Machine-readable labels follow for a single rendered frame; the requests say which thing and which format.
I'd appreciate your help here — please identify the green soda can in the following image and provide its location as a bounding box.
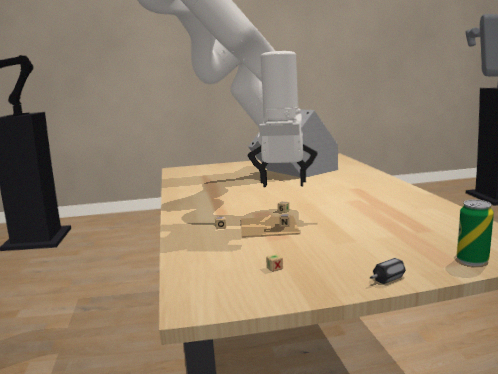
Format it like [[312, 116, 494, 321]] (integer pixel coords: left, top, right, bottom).
[[457, 200, 494, 266]]

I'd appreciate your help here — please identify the tan square mat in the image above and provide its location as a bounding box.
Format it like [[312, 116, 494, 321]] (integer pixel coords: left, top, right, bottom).
[[241, 216, 300, 238]]

